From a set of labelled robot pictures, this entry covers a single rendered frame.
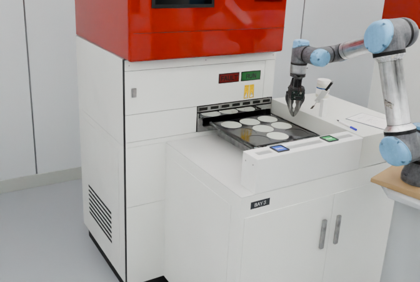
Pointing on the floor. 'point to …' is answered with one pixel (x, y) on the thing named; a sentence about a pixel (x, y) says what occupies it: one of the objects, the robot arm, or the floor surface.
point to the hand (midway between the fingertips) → (293, 113)
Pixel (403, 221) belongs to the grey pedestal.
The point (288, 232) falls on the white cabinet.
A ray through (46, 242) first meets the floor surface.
